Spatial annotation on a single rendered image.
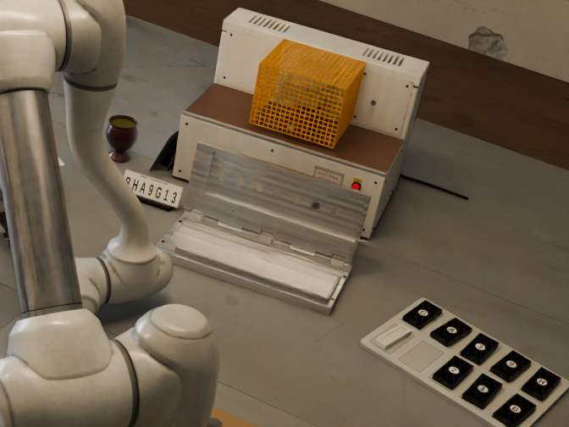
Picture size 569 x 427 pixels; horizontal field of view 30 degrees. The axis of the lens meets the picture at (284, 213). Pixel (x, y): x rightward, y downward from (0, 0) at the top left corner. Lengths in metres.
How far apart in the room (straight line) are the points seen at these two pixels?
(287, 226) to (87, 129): 0.73
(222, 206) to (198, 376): 0.86
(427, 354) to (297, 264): 0.39
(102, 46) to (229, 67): 1.03
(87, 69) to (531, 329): 1.25
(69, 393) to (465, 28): 2.76
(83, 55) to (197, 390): 0.61
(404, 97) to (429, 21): 1.41
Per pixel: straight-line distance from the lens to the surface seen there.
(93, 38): 1.89
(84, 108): 1.97
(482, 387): 2.32
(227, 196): 2.60
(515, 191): 3.19
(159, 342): 1.78
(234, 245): 2.56
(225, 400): 2.15
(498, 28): 4.12
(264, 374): 2.22
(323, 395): 2.21
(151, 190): 2.70
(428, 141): 3.33
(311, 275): 2.51
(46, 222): 1.78
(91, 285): 2.18
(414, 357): 2.36
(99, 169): 2.06
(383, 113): 2.82
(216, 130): 2.73
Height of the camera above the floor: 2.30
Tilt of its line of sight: 30 degrees down
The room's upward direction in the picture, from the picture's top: 12 degrees clockwise
